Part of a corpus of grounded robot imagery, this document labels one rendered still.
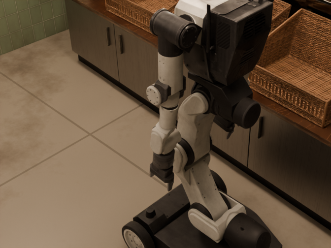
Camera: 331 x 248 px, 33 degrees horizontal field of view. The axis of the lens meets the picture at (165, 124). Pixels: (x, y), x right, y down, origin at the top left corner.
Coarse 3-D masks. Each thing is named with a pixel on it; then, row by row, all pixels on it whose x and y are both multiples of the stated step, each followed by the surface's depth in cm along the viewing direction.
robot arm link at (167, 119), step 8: (168, 96) 207; (176, 96) 209; (160, 104) 210; (168, 104) 208; (176, 104) 211; (160, 112) 214; (168, 112) 211; (176, 112) 213; (160, 120) 217; (168, 120) 214; (168, 128) 218
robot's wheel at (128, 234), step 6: (132, 222) 274; (126, 228) 274; (132, 228) 270; (138, 228) 270; (144, 228) 270; (126, 234) 280; (132, 234) 276; (138, 234) 268; (144, 234) 268; (126, 240) 281; (132, 240) 279; (138, 240) 275; (144, 240) 267; (150, 240) 269; (132, 246) 282; (138, 246) 278; (144, 246) 268; (150, 246) 269
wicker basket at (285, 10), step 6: (276, 0) 316; (276, 6) 317; (282, 6) 313; (288, 6) 309; (276, 12) 317; (282, 12) 307; (288, 12) 311; (276, 18) 305; (282, 18) 310; (276, 24) 309; (270, 30) 308
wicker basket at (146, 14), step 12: (108, 0) 366; (120, 0) 355; (132, 0) 381; (144, 0) 381; (156, 0) 380; (168, 0) 379; (120, 12) 361; (132, 12) 367; (144, 12) 341; (144, 24) 345
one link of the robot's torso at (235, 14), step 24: (192, 0) 199; (216, 0) 198; (240, 0) 197; (264, 0) 197; (216, 24) 192; (240, 24) 187; (264, 24) 198; (192, 48) 204; (216, 48) 198; (240, 48) 194; (192, 72) 217; (216, 72) 204; (240, 72) 207
